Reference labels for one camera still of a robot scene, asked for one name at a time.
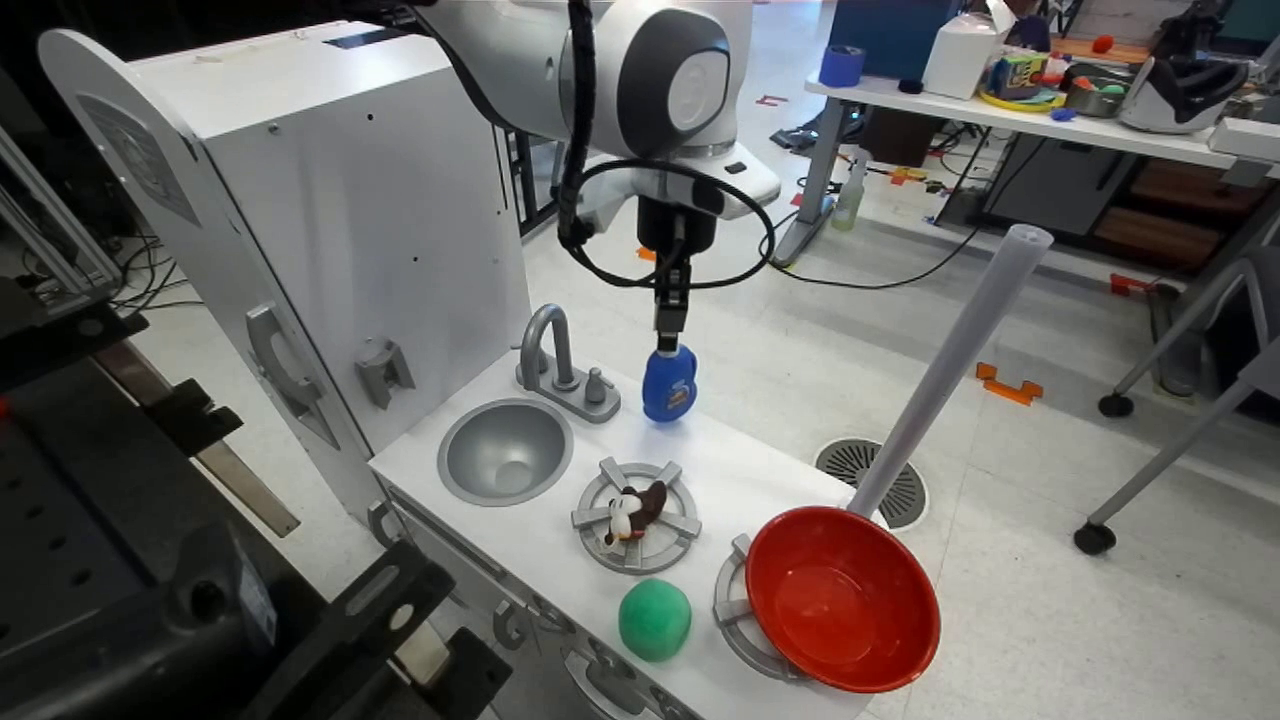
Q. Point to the white desk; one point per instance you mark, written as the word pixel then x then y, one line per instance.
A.
pixel 1015 120

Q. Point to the round floor drain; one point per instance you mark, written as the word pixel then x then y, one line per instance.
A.
pixel 854 464

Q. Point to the colourful toy pile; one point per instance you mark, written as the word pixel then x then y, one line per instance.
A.
pixel 1025 81

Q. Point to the blue bottle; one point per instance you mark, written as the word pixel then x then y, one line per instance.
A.
pixel 668 385

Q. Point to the black foreground equipment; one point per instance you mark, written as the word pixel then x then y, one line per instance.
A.
pixel 122 572

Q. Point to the white box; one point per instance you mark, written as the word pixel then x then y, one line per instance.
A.
pixel 962 59

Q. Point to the black and white device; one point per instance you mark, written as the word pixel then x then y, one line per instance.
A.
pixel 1181 90

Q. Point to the blue cup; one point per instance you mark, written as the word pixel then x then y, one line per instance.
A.
pixel 840 64

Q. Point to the grey toy faucet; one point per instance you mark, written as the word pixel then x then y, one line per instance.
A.
pixel 547 348

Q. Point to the grey stove burner with plush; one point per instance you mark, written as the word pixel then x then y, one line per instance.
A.
pixel 600 513

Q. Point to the aluminium frame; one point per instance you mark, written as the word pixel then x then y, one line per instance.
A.
pixel 53 227

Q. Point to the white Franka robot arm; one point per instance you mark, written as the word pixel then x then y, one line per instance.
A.
pixel 534 64

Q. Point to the orange floor bracket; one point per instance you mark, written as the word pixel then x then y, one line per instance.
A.
pixel 1008 385

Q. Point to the grey sink basin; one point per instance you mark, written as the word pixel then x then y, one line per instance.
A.
pixel 504 455

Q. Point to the green ball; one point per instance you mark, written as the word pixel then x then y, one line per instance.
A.
pixel 655 621

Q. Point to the white toy kitchen unit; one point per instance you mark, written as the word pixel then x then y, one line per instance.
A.
pixel 347 201

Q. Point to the brown and white plush toy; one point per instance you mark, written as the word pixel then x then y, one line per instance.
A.
pixel 638 513

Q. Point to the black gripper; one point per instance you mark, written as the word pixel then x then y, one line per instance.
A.
pixel 668 235

